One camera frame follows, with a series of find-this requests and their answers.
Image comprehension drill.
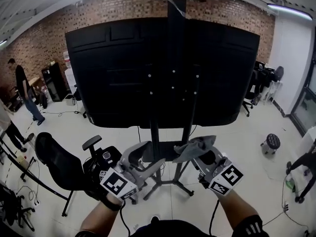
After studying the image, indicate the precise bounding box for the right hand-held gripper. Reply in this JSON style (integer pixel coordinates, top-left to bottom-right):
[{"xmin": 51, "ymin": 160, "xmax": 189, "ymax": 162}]
[{"xmin": 192, "ymin": 147, "xmax": 244, "ymax": 197}]

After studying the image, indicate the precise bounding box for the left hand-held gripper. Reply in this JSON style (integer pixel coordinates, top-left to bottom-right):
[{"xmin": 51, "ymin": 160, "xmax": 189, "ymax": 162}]
[{"xmin": 99, "ymin": 140, "xmax": 167, "ymax": 202}]

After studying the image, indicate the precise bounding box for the grey cloth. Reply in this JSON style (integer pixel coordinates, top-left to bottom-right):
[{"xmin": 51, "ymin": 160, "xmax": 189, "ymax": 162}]
[{"xmin": 172, "ymin": 135, "xmax": 217, "ymax": 164}]

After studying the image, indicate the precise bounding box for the person's left forearm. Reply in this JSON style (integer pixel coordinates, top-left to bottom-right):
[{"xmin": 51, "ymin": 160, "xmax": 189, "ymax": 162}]
[{"xmin": 79, "ymin": 198, "xmax": 123, "ymax": 234}]

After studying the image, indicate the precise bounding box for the person's right forearm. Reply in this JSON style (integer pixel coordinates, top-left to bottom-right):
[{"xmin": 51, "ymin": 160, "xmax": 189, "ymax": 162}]
[{"xmin": 217, "ymin": 190, "xmax": 260, "ymax": 232}]

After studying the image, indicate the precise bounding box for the spare hand-held gripper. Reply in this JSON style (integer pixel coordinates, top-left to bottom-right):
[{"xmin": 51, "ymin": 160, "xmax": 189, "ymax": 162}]
[{"xmin": 82, "ymin": 146, "xmax": 122, "ymax": 182}]

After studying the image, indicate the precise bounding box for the black wristband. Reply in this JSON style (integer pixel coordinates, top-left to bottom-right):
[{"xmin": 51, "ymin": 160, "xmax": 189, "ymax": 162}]
[{"xmin": 100, "ymin": 193, "xmax": 124, "ymax": 211}]

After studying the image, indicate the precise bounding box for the round black stool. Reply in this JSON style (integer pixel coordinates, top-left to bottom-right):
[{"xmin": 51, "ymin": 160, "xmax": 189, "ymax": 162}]
[{"xmin": 261, "ymin": 133, "xmax": 281, "ymax": 155}]

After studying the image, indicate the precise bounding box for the person's black shirt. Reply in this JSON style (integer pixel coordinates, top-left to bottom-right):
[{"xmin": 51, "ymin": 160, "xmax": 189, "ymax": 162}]
[{"xmin": 79, "ymin": 215, "xmax": 272, "ymax": 237}]

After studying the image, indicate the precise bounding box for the black mesh office chair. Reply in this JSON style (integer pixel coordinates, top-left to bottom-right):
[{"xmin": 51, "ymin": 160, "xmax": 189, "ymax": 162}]
[{"xmin": 34, "ymin": 132, "xmax": 139, "ymax": 217}]

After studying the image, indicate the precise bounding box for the large black television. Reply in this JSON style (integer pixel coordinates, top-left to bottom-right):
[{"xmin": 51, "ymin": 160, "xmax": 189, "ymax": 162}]
[{"xmin": 65, "ymin": 17, "xmax": 261, "ymax": 129}]

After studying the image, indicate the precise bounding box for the green power strip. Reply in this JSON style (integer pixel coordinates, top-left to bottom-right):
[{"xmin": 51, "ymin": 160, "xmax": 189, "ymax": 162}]
[{"xmin": 283, "ymin": 176, "xmax": 297, "ymax": 193}]

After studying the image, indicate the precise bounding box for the dark office chair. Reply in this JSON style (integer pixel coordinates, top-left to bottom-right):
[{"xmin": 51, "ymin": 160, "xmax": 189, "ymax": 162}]
[{"xmin": 242, "ymin": 61, "xmax": 263, "ymax": 118}]

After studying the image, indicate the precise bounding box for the black wheeled chair base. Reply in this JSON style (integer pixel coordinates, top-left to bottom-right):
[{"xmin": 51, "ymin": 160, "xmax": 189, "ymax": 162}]
[{"xmin": 285, "ymin": 138, "xmax": 316, "ymax": 204}]

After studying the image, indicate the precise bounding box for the white water dispenser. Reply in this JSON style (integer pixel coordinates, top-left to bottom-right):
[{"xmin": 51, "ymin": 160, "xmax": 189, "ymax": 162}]
[{"xmin": 63, "ymin": 50, "xmax": 78, "ymax": 96}]

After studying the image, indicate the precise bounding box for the dark glass door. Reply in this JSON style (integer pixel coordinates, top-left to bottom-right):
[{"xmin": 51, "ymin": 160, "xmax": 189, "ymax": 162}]
[{"xmin": 290, "ymin": 58, "xmax": 316, "ymax": 138}]

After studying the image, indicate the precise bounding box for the white rack with dark jackets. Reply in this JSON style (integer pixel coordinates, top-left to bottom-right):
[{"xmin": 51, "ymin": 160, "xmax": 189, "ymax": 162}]
[{"xmin": 261, "ymin": 65, "xmax": 284, "ymax": 106}]

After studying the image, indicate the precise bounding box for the black backpack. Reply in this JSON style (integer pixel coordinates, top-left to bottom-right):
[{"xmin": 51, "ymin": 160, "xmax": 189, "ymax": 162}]
[{"xmin": 39, "ymin": 91, "xmax": 48, "ymax": 110}]

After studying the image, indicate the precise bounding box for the black cabinet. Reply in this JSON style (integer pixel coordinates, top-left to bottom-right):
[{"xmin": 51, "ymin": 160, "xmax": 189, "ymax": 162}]
[{"xmin": 41, "ymin": 62, "xmax": 69, "ymax": 103}]

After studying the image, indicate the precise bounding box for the cardboard box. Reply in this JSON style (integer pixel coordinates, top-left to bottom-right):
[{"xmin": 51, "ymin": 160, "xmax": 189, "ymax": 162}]
[{"xmin": 29, "ymin": 77, "xmax": 47, "ymax": 93}]

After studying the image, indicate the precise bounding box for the black swivel chair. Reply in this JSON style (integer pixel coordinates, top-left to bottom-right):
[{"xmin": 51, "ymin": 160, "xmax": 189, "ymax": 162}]
[{"xmin": 0, "ymin": 183, "xmax": 36, "ymax": 232}]

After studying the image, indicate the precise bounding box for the grey tape strip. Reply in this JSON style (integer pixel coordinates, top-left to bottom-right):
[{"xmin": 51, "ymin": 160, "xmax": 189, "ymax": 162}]
[{"xmin": 167, "ymin": 0, "xmax": 186, "ymax": 17}]

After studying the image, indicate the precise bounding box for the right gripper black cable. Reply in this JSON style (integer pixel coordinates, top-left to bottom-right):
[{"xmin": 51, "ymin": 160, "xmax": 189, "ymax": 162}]
[{"xmin": 209, "ymin": 200, "xmax": 220, "ymax": 237}]

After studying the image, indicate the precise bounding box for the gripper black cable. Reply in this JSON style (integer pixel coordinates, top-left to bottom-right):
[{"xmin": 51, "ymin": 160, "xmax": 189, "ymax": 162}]
[
  {"xmin": 119, "ymin": 203, "xmax": 131, "ymax": 237},
  {"xmin": 209, "ymin": 200, "xmax": 220, "ymax": 237}
]

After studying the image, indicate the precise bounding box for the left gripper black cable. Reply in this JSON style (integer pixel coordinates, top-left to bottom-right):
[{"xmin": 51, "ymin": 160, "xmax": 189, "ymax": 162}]
[{"xmin": 119, "ymin": 203, "xmax": 131, "ymax": 237}]

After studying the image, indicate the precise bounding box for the black floor cable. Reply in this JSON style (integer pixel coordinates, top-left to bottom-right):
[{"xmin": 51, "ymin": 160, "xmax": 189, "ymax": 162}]
[{"xmin": 44, "ymin": 109, "xmax": 86, "ymax": 118}]

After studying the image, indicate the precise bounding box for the black metal rail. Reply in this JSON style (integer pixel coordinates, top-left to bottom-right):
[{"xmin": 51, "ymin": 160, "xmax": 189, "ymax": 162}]
[{"xmin": 0, "ymin": 137, "xmax": 70, "ymax": 202}]

